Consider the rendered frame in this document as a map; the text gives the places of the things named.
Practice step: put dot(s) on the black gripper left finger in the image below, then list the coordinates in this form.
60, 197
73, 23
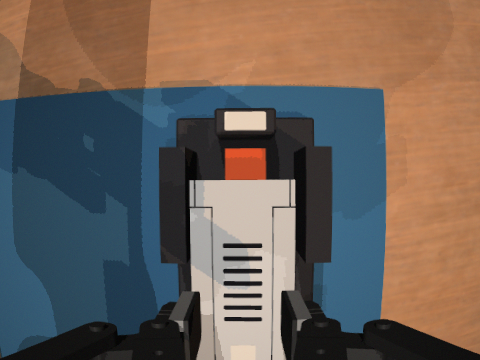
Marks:
100, 340

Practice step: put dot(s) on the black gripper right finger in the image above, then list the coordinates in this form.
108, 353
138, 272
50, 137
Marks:
321, 338

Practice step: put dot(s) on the grey rectangular cover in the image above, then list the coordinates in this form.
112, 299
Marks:
250, 268

